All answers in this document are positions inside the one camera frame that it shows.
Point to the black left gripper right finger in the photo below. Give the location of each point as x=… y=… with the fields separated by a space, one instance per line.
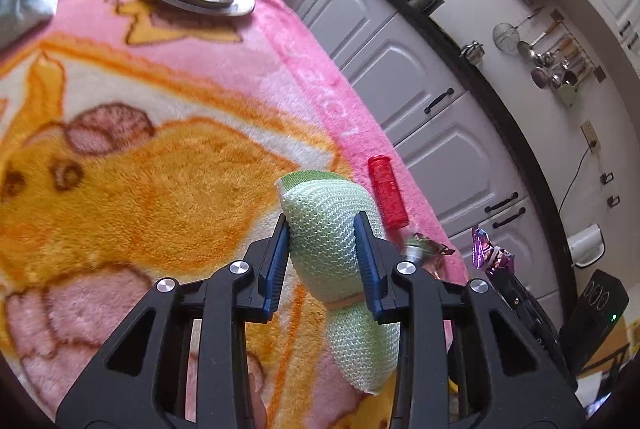
x=465 y=359

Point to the white kitchen cabinets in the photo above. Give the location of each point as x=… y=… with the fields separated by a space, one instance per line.
x=463 y=148

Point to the red cylindrical can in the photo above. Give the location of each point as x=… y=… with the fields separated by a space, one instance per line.
x=387 y=193

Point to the hanging steel ladles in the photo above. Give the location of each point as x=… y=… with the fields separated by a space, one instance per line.
x=559 y=62

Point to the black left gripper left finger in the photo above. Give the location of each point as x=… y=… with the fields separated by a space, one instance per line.
x=178 y=359

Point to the white wall power strip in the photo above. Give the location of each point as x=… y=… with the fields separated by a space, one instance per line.
x=590 y=135

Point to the wire mesh skimmer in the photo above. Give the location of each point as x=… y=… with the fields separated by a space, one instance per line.
x=506 y=36

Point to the green foam net sleeve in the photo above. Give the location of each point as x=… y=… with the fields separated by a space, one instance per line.
x=321 y=208

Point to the small foil candy wrapper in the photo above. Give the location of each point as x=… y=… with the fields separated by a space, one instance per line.
x=425 y=252

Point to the small steel teapot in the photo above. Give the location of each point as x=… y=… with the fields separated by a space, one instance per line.
x=473 y=52

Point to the black metal canister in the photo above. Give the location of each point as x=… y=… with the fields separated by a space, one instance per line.
x=425 y=7

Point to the purple foil wrapper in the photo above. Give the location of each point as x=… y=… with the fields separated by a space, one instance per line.
x=487 y=256

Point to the black camera box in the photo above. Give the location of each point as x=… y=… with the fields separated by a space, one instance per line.
x=599 y=307

